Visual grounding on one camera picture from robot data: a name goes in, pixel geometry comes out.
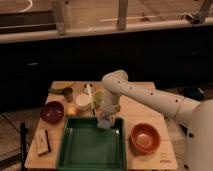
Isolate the blue grey sponge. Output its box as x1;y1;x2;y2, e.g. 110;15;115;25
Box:
97;119;112;129

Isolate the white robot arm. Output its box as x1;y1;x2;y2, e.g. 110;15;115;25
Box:
99;70;213;171

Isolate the green plastic tray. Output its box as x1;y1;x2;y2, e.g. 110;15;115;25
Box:
56;117;127;171

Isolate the light green cup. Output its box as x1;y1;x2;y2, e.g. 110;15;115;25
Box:
93;91;103;108

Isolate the white cup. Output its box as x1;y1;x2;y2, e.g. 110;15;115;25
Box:
76;94;90;111

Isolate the small orange fruit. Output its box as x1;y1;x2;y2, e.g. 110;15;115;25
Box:
67;106;79;116

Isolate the orange bowl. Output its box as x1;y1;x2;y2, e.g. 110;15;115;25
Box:
130;123;161;155

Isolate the green vegetable toy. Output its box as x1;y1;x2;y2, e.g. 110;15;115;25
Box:
48;88;63;94

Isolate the dark red bowl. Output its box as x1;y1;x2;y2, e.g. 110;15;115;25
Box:
40;101;64;124

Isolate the wooden block with black brush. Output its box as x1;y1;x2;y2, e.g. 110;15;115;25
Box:
35;129;51;156

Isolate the black stand left of table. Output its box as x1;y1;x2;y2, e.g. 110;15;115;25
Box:
20;123;28;171

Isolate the blue object on floor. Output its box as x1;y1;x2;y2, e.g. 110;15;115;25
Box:
183;87;204;101

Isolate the white handled utensil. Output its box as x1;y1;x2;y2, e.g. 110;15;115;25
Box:
86;83;96;116

